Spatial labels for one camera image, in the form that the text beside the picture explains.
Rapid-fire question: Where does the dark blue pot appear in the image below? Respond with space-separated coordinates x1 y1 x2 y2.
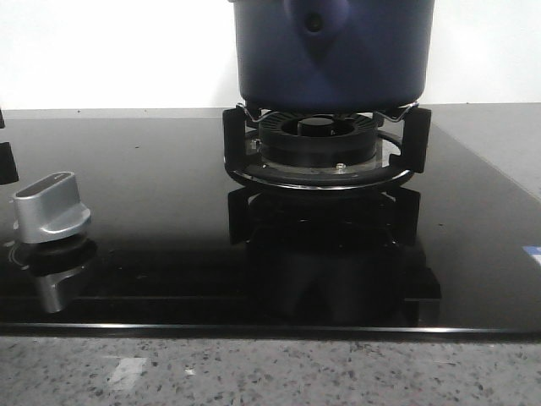
232 0 434 112

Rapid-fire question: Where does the right gas burner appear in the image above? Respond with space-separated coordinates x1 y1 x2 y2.
222 102 432 195

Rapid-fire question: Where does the black glass stove top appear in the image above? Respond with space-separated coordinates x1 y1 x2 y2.
1 111 540 340

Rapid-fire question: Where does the silver stove knob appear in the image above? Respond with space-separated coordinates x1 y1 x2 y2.
13 171 91 244

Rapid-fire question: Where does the energy label sticker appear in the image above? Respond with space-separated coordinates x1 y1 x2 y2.
522 246 541 264

